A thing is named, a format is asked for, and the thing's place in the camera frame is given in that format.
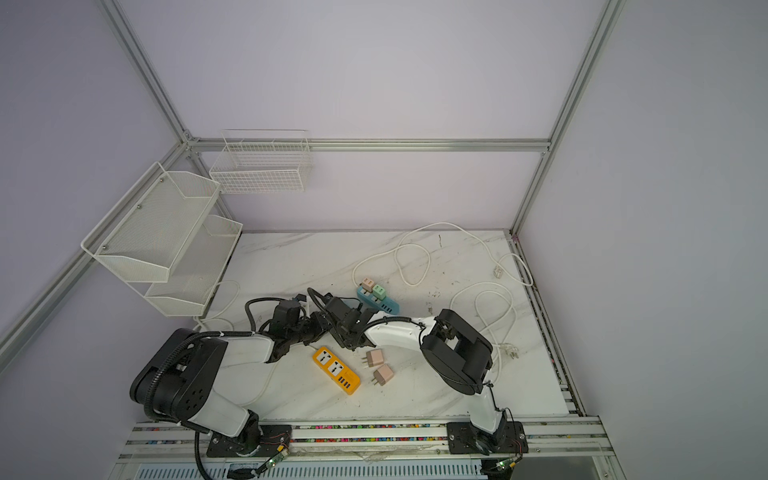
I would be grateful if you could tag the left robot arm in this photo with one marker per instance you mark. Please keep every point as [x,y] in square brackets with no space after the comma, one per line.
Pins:
[178,384]

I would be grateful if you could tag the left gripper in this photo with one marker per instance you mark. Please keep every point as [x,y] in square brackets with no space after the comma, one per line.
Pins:
[317,319]

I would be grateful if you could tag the upper white mesh shelf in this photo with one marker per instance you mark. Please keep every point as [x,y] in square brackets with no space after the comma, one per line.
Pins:
[144,237]

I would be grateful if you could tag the lower white mesh shelf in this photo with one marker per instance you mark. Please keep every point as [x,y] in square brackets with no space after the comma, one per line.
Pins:
[192,283]

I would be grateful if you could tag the orange power strip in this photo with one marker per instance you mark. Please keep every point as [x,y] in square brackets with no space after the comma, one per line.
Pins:
[336,370]

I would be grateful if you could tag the white mesh shelf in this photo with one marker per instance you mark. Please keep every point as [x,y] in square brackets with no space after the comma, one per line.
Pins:
[192,283]
[144,237]

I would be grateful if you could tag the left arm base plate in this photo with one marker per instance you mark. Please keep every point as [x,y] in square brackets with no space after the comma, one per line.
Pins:
[263,441]

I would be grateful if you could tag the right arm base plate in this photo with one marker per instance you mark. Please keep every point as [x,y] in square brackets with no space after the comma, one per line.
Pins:
[508,438]

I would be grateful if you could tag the white wire basket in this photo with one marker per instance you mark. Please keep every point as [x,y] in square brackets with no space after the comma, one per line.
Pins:
[255,161]

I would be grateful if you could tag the teal long power strip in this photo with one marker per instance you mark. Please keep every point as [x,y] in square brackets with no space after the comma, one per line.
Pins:
[388,305]

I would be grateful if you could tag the green charger on teal strip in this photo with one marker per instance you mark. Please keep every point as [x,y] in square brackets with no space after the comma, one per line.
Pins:
[379,292]

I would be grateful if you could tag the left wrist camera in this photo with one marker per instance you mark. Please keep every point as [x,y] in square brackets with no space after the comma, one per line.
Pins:
[288,314]

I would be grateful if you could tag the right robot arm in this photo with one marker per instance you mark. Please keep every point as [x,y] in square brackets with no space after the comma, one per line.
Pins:
[459,354]

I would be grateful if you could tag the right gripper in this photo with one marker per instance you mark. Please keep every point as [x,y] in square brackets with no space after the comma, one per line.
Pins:
[343,342]

